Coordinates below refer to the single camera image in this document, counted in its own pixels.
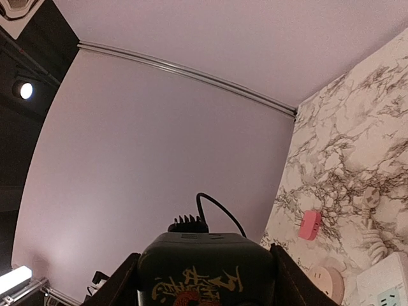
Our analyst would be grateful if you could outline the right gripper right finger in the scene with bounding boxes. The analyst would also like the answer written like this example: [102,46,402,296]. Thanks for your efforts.
[270,244,337,306]

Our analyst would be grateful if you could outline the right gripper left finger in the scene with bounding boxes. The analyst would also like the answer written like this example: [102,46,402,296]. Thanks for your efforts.
[84,253,140,306]

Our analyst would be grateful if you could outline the pink round power strip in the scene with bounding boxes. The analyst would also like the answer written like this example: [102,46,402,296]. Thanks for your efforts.
[307,257,345,305]

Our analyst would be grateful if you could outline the dark green cube plug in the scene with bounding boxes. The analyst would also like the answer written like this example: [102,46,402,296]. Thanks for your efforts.
[137,233,275,305]

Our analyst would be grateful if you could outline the pink cube socket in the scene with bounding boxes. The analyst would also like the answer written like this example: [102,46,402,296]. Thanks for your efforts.
[298,210,322,241]

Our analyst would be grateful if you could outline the white multicolour power strip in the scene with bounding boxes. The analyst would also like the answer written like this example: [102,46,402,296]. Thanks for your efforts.
[356,252,407,306]

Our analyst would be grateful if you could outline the ceiling spot lamp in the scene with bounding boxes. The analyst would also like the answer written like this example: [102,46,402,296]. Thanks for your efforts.
[11,77,37,101]

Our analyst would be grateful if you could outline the white power strip cord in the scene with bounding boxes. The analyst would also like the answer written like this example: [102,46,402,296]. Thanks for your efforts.
[360,187,390,265]

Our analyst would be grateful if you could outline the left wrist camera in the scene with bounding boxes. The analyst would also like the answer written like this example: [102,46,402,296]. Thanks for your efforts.
[167,193,247,238]

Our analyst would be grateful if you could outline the left aluminium frame post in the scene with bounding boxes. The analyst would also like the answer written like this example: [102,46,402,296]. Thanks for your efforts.
[78,41,297,118]

